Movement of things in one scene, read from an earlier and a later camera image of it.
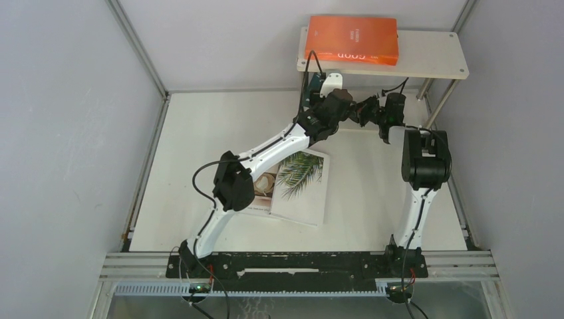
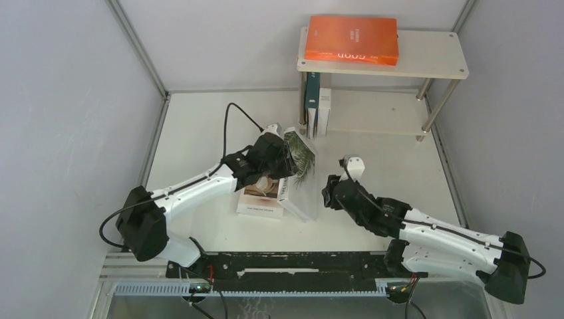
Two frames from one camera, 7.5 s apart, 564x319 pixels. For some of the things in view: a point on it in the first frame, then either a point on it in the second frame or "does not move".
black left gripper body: (334, 127) to (281, 167)
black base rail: (291, 272) does not move
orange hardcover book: (357, 40) does not move
